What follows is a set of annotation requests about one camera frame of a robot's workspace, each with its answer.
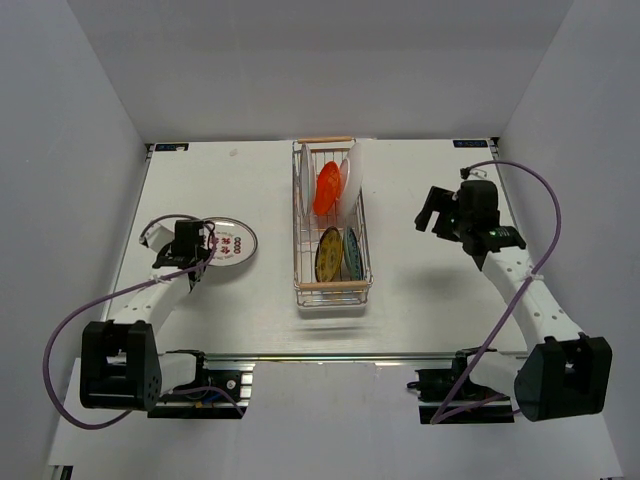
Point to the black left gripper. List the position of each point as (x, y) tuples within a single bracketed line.
[(168, 251)]

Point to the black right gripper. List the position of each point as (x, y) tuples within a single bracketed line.
[(437, 200)]

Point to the white plate red characters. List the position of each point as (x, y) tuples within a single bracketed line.
[(236, 246)]

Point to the plain white plate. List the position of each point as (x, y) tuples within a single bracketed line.
[(351, 170)]

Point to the teal blue patterned plate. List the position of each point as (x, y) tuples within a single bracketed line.
[(352, 255)]

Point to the orange plastic plate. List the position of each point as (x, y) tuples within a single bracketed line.
[(328, 188)]

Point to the yellow patterned plate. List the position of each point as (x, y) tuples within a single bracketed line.
[(329, 254)]

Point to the white plate green red rim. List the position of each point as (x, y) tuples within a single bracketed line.
[(307, 180)]

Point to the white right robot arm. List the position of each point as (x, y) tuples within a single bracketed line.
[(566, 372)]

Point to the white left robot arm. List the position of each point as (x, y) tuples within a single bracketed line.
[(121, 366)]

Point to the right table corner label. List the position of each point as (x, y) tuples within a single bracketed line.
[(470, 143)]

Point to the table corner label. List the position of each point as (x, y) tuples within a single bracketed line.
[(470, 143), (171, 147)]

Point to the left table corner label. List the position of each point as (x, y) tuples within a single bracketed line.
[(171, 147)]

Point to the white drip tray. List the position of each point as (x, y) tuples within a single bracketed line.
[(323, 304)]

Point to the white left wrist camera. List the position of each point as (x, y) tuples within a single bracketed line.
[(156, 237)]

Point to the metal wire dish rack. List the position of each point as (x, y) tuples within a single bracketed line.
[(348, 288)]

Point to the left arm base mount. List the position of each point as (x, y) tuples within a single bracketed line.
[(221, 391)]

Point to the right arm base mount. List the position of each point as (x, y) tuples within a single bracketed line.
[(433, 384)]

